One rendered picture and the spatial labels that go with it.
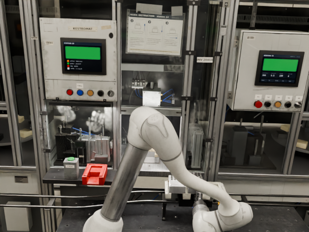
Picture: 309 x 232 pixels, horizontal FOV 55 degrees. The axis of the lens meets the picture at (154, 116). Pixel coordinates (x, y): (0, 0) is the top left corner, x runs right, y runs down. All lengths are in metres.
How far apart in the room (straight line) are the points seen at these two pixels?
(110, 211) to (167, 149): 0.45
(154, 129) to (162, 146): 0.08
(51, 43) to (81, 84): 0.27
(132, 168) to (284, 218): 1.15
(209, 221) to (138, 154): 0.47
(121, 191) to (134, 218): 0.56
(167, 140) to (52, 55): 0.92
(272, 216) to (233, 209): 0.70
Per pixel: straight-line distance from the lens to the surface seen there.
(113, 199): 1.43
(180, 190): 1.81
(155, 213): 1.99
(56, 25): 1.79
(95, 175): 1.90
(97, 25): 1.73
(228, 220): 1.50
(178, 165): 1.25
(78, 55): 1.75
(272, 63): 1.83
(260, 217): 2.11
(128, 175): 1.37
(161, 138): 1.16
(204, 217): 1.53
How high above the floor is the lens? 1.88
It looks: 19 degrees down
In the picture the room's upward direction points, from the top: 2 degrees clockwise
